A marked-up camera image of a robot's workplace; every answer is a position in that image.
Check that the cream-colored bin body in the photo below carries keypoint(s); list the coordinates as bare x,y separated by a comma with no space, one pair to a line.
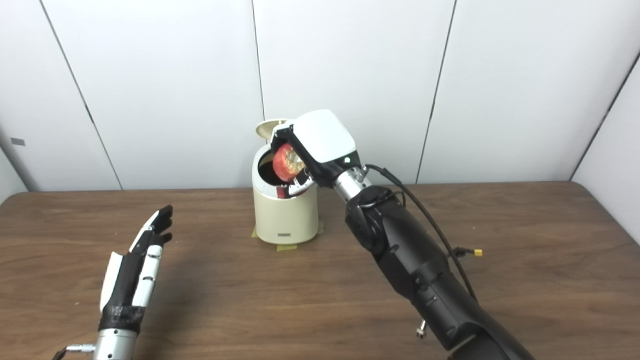
285,217

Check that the red apple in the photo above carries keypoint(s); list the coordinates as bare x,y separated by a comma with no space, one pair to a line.
286,162

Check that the small grey wall label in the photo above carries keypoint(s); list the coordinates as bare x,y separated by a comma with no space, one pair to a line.
18,141

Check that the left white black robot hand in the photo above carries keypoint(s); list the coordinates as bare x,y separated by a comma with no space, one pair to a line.
122,290

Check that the round cream bin lid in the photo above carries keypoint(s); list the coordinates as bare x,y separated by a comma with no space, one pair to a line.
265,129

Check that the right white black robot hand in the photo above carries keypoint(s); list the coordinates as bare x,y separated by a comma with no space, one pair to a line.
322,135

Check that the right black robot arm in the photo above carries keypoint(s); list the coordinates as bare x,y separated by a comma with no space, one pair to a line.
420,265

